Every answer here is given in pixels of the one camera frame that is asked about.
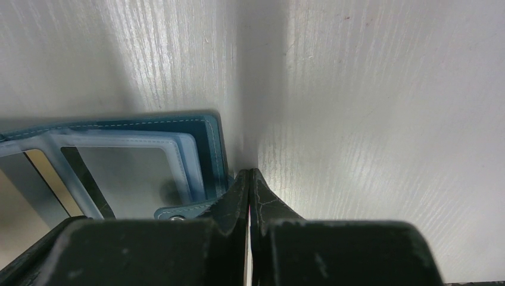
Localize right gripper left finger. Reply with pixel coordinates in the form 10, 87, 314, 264
1, 170, 250, 285

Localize blue leather card holder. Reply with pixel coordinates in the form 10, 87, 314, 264
1, 114, 229, 227

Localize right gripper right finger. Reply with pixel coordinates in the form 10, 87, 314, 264
249, 169, 443, 285

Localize gold credit card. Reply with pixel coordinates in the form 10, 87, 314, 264
24, 149, 83, 217

